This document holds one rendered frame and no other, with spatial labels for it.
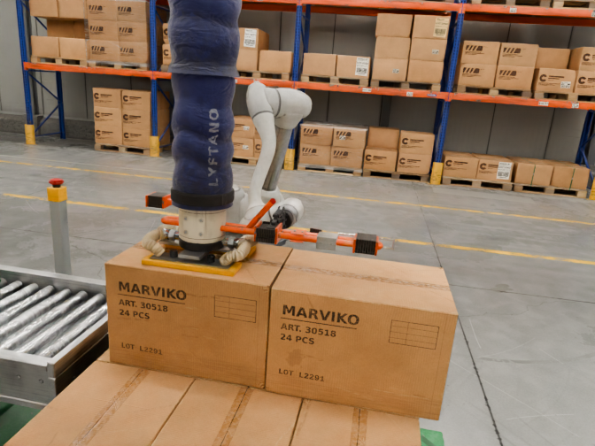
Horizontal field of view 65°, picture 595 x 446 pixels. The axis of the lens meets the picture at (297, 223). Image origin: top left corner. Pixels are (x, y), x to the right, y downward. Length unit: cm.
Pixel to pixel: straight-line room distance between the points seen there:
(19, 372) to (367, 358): 123
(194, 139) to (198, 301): 55
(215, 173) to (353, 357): 77
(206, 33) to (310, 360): 111
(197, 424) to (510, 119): 941
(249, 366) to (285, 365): 13
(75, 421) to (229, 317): 56
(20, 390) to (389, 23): 789
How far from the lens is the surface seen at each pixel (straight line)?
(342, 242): 163
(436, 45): 883
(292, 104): 226
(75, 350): 198
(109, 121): 1024
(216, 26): 160
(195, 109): 160
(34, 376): 198
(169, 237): 182
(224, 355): 175
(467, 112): 1022
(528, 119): 1048
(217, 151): 162
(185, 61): 160
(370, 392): 171
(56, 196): 269
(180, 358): 182
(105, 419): 171
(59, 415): 177
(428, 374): 167
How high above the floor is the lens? 160
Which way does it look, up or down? 17 degrees down
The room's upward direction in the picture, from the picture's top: 4 degrees clockwise
